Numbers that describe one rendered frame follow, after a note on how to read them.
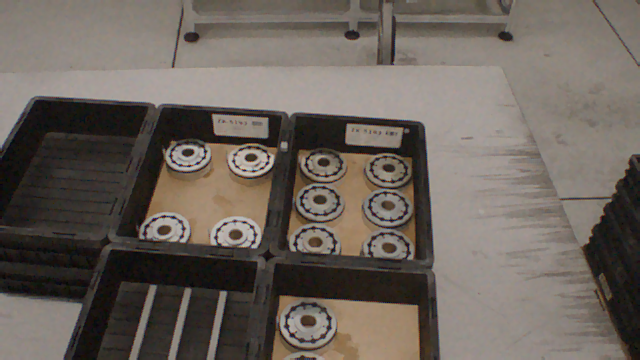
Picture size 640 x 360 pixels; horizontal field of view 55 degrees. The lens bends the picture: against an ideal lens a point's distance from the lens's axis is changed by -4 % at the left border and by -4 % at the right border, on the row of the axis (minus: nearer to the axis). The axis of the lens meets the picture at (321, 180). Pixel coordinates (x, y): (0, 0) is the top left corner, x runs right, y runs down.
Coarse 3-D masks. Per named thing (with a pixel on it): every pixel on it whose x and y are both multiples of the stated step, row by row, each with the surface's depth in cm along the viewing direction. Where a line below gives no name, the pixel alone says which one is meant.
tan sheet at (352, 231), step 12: (300, 156) 145; (348, 156) 146; (360, 156) 146; (372, 156) 146; (348, 168) 143; (360, 168) 143; (300, 180) 140; (348, 180) 141; (360, 180) 141; (348, 192) 138; (360, 192) 138; (408, 192) 139; (348, 204) 136; (360, 204) 136; (348, 216) 133; (360, 216) 134; (336, 228) 131; (348, 228) 131; (360, 228) 131; (408, 228) 132; (348, 240) 129; (360, 240) 129; (348, 252) 127
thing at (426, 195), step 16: (288, 128) 137; (288, 144) 134; (288, 160) 130; (432, 224) 120; (272, 240) 116; (432, 240) 117; (272, 256) 114; (288, 256) 113; (304, 256) 113; (320, 256) 113; (336, 256) 114; (352, 256) 114; (432, 256) 114
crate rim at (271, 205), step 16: (160, 112) 139; (224, 112) 140; (240, 112) 140; (256, 112) 140; (272, 112) 140; (144, 144) 132; (128, 192) 122; (272, 192) 124; (272, 208) 121; (112, 224) 117; (272, 224) 118; (112, 240) 114; (128, 240) 114; (144, 240) 114; (160, 240) 114
